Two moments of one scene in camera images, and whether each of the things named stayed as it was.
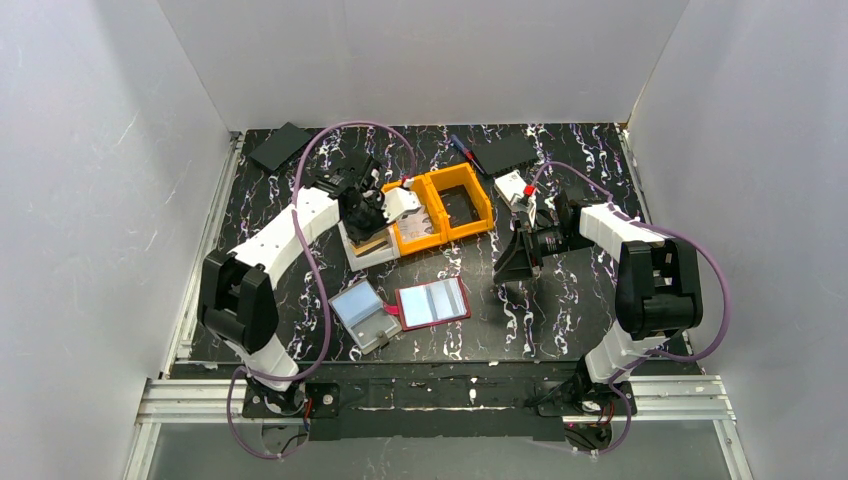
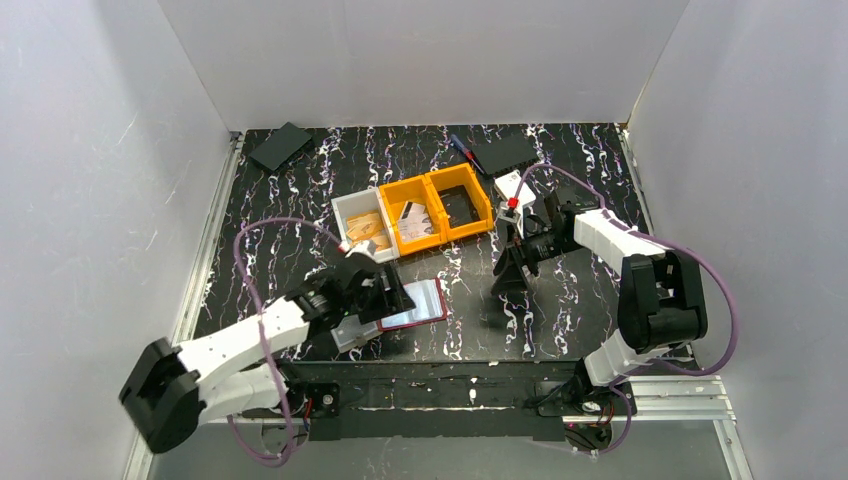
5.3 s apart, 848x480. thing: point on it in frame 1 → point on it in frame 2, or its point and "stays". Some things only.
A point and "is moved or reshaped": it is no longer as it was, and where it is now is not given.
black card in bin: x=458 y=205 stays
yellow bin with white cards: x=422 y=228 stays
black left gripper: x=370 y=216 → x=382 y=291
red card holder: x=430 y=303 is moved or reshaped
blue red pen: x=467 y=152 stays
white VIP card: x=415 y=224 stays
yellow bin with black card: x=462 y=199 stays
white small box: x=510 y=188 stays
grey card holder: x=364 y=316 is moved or reshaped
